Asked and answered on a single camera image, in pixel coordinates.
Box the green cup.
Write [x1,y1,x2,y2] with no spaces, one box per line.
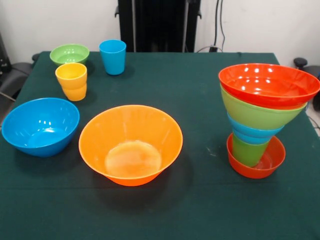
[231,132,270,168]

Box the small red bowl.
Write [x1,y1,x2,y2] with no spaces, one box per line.
[226,133,287,180]

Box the small green bowl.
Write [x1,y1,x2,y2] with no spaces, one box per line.
[49,43,90,66]

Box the large green bowl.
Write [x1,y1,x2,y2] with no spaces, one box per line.
[219,83,308,131]

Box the large blue bowl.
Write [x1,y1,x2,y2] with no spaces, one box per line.
[1,97,81,158]

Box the yellow cup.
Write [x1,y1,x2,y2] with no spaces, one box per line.
[55,62,88,102]

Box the dark green table cloth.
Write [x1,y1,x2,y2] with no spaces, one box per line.
[0,51,320,240]

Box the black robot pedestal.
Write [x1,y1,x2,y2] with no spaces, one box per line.
[114,0,203,53]

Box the wide red bowl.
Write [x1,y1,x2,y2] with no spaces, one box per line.
[218,63,320,110]

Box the blue cup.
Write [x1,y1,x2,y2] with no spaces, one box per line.
[99,39,127,76]

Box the small blue bowl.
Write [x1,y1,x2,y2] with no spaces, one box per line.
[226,113,285,146]

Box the black wall cable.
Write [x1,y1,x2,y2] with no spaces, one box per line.
[214,0,226,52]

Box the large orange bowl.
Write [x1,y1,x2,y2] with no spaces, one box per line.
[78,104,184,187]

